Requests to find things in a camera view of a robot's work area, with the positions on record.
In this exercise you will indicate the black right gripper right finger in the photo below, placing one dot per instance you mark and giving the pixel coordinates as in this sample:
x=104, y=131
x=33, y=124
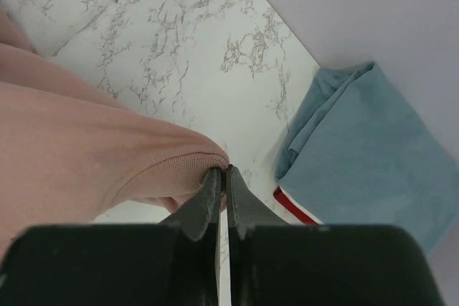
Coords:
x=276, y=263

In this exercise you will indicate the folded blue t-shirt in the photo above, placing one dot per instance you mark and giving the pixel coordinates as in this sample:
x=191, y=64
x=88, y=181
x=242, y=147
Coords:
x=358, y=153

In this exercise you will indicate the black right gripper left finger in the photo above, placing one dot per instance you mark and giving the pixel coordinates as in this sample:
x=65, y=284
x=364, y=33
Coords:
x=173, y=262

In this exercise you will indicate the pink printed t-shirt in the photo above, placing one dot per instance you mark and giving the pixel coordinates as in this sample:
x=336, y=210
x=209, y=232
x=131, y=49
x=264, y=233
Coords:
x=70, y=152

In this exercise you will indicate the folded red t-shirt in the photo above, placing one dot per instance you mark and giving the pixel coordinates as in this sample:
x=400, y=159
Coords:
x=294, y=207

